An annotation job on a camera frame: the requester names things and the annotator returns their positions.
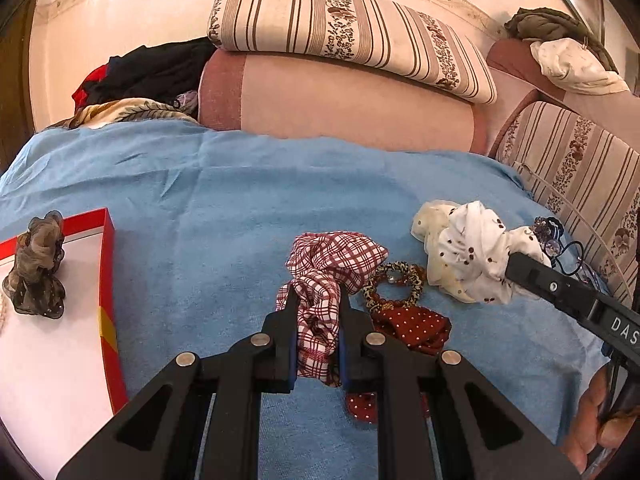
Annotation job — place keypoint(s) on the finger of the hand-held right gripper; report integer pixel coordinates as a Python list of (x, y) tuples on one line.
[(535, 275)]

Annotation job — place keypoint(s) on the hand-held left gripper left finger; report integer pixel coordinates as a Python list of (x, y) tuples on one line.
[(291, 365)]

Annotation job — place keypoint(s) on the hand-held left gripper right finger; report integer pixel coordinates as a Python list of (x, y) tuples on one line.
[(343, 365)]

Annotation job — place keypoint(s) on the white cherry print scrunchie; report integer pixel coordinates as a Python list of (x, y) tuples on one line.
[(480, 245)]

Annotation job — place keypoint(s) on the dark red polka dot scrunchie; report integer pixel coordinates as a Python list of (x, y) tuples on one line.
[(415, 327)]

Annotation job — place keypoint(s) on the cream sheer polka dot scrunchie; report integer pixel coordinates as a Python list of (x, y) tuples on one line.
[(440, 265)]

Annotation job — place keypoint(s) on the red white plaid scrunchie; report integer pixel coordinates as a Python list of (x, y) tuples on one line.
[(325, 270)]

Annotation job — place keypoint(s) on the red box with white inside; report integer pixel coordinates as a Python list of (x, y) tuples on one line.
[(50, 360)]

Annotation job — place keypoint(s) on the person's right hand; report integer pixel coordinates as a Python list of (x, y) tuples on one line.
[(587, 410)]

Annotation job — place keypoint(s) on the leopard print scrunchie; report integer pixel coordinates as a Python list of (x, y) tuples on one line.
[(369, 296)]

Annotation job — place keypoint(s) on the striped floral seat cushion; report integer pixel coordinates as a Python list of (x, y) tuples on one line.
[(575, 160)]

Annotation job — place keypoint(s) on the pink sofa armrest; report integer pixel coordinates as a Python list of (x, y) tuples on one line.
[(595, 107)]

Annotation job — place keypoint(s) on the blue blanket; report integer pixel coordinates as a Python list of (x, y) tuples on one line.
[(225, 200)]

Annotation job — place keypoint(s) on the white crumpled cloth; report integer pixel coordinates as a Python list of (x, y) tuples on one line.
[(575, 65)]

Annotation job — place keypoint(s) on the olive green cloth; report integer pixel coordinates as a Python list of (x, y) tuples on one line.
[(545, 22)]

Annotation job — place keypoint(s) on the pink sofa bolster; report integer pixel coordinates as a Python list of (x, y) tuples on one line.
[(325, 105)]

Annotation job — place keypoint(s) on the dark sheer organza scrunchie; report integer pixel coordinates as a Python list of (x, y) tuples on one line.
[(35, 280)]

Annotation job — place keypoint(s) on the lilac patterned cloth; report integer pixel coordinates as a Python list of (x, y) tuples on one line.
[(188, 101)]

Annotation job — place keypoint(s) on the beige floral cloth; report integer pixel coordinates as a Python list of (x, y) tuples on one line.
[(115, 112)]

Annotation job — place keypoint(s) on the striped floral pillow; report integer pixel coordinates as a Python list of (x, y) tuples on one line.
[(350, 25)]

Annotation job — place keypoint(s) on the pile of dark clothes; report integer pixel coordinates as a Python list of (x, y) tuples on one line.
[(150, 70)]

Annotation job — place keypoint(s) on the red cloth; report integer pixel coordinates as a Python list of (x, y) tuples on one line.
[(92, 82)]

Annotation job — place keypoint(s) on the wooden door with glass panel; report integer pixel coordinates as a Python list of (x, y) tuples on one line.
[(15, 110)]

